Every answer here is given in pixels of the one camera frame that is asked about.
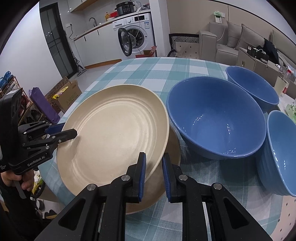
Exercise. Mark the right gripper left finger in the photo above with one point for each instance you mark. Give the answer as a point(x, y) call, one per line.
point(98, 212)

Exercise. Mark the beige plate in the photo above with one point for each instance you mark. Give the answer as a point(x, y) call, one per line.
point(113, 127)
point(154, 187)

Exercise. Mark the wooden shoe rack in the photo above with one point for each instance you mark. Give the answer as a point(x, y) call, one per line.
point(25, 108)

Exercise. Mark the grey sofa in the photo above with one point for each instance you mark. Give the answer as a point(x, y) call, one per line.
point(221, 43)

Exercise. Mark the cardboard box with snacks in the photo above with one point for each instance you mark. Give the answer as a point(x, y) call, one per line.
point(63, 95)

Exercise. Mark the purple bag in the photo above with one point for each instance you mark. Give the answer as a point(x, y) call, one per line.
point(43, 105)

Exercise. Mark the large dark blue bowl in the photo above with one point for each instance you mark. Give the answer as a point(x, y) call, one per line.
point(216, 118)

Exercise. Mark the teal checkered tablecloth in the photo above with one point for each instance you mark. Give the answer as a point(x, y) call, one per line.
point(163, 220)

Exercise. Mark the cream tumbler cup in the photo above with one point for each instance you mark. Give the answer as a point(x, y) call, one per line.
point(280, 85)

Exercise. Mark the grey side cabinet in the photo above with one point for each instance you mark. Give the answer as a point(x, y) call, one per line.
point(269, 71)

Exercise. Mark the white washing machine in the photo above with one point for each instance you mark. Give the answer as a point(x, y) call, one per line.
point(135, 34)

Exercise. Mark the white kitchen cabinets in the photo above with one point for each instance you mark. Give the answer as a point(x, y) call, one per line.
point(99, 46)

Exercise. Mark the green tissue pack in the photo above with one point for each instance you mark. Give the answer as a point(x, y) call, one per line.
point(290, 110)

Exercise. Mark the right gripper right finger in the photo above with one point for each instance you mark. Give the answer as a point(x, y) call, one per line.
point(209, 212)

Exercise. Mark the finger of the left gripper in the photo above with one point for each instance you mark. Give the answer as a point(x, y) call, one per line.
point(54, 129)
point(57, 138)

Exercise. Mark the red cardboard box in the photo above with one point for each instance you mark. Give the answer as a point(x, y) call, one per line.
point(148, 53)

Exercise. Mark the light blue ribbed bowl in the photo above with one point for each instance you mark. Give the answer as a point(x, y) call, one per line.
point(276, 158)

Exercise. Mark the black rice cooker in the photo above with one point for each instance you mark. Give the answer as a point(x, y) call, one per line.
point(125, 8)

